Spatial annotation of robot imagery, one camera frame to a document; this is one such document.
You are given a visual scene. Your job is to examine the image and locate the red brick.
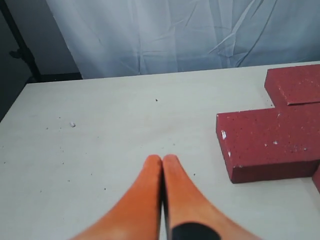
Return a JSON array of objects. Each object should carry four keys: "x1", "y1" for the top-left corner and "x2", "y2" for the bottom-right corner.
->
[
  {"x1": 216, "y1": 103, "x2": 320, "y2": 184},
  {"x1": 312, "y1": 165, "x2": 320, "y2": 193},
  {"x1": 264, "y1": 64, "x2": 320, "y2": 107}
]

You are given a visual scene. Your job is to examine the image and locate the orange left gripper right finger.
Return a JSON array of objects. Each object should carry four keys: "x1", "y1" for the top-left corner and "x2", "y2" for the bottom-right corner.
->
[{"x1": 162, "y1": 154, "x2": 260, "y2": 240}]

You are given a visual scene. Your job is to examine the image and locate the pale backdrop curtain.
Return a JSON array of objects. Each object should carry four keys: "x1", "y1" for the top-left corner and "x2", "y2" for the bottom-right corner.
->
[{"x1": 48, "y1": 0, "x2": 320, "y2": 79}]

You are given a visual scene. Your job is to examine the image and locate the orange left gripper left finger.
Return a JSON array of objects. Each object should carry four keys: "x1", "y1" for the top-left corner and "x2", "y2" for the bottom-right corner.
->
[{"x1": 73, "y1": 154, "x2": 163, "y2": 240}]

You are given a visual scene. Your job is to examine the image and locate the black light stand pole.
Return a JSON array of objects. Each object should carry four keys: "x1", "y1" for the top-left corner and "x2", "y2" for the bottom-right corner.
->
[{"x1": 0, "y1": 0, "x2": 42, "y2": 83}]

